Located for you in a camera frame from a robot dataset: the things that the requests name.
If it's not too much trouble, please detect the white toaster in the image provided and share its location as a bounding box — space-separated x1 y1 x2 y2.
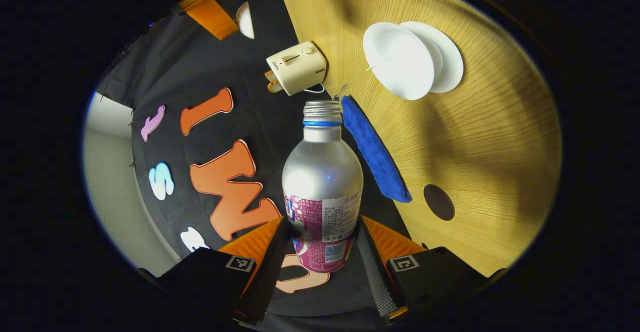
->
265 41 328 97

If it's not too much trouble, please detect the dark round coaster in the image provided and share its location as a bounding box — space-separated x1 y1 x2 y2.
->
423 184 456 221

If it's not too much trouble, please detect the blue towel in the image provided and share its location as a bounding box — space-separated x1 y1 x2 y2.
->
340 95 413 204

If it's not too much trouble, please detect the white saucer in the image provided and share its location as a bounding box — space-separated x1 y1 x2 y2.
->
400 21 465 94

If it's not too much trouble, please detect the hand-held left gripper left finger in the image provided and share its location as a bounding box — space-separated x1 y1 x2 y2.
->
140 216 297 325

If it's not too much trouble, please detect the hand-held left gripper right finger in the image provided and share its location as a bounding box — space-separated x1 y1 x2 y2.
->
356 216 493 323

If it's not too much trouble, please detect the silver water bottle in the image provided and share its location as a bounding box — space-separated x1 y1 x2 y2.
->
281 100 364 274

